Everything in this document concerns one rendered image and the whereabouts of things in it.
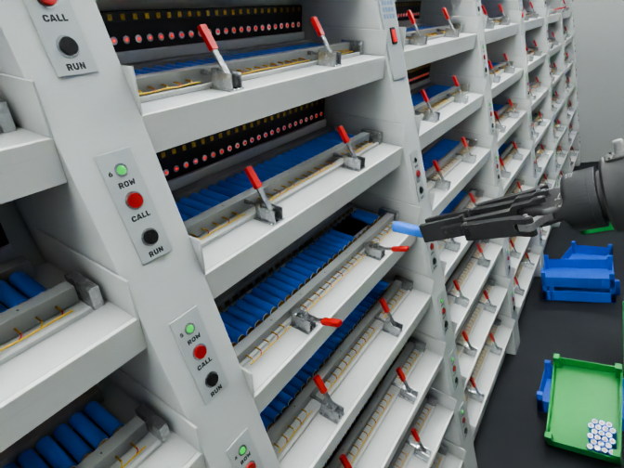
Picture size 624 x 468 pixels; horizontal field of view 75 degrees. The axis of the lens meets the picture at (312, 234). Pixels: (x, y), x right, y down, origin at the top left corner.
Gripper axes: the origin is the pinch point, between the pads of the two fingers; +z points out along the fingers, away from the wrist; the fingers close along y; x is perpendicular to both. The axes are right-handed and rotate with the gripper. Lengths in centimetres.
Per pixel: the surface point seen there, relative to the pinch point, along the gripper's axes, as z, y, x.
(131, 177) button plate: 14.6, 34.6, -24.3
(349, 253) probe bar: 25.0, -6.0, 4.1
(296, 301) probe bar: 25.0, 12.5, 4.1
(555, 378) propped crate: 19, -78, 94
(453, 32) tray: 15, -81, -32
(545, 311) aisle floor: 33, -136, 102
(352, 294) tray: 21.2, 2.5, 9.1
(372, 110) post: 21.4, -30.0, -20.8
